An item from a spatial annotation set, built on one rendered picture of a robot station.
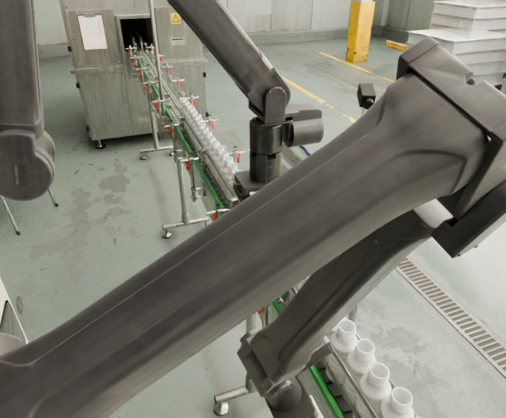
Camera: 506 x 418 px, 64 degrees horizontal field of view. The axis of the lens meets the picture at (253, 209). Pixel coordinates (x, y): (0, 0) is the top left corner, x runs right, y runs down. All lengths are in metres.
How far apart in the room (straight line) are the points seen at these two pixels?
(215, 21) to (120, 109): 4.13
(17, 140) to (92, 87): 4.05
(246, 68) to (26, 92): 0.30
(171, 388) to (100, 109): 3.24
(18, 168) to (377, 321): 2.25
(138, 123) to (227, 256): 4.59
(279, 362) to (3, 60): 0.49
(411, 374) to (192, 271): 2.22
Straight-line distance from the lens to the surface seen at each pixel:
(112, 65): 4.62
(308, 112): 0.71
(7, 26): 0.60
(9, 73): 0.61
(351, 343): 0.93
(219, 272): 0.21
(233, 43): 0.62
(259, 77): 0.64
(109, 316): 0.23
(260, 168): 0.71
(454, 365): 2.53
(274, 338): 0.51
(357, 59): 9.01
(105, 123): 4.76
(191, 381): 2.25
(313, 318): 0.44
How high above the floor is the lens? 1.83
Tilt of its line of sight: 32 degrees down
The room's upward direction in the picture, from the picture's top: straight up
